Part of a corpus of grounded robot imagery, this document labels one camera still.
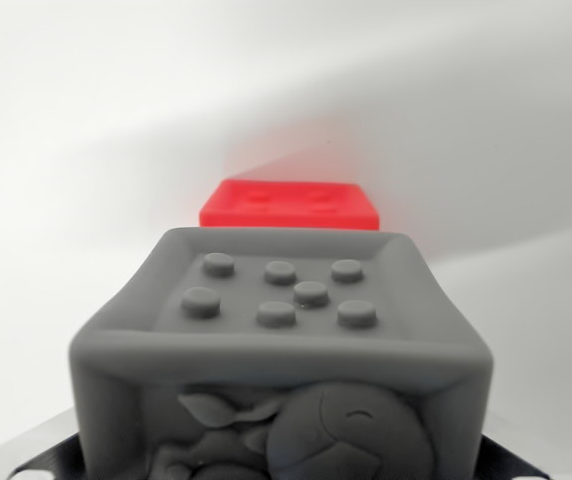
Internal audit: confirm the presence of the black padded gripper right finger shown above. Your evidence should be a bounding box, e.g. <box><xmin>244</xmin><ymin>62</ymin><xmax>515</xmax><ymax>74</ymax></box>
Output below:
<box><xmin>479</xmin><ymin>409</ymin><xmax>572</xmax><ymax>480</ymax></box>

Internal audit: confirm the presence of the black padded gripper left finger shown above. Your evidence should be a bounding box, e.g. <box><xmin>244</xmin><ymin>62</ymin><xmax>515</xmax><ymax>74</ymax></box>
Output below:
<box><xmin>0</xmin><ymin>407</ymin><xmax>90</xmax><ymax>480</ymax></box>

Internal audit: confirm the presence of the grey embossed rubber cube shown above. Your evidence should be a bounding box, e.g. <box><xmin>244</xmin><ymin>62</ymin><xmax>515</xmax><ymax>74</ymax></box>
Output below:
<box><xmin>67</xmin><ymin>227</ymin><xmax>495</xmax><ymax>480</ymax></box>

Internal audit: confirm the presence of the red rubber cube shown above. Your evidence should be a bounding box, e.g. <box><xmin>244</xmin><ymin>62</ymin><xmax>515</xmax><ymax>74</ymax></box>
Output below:
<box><xmin>198</xmin><ymin>178</ymin><xmax>381</xmax><ymax>233</ymax></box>

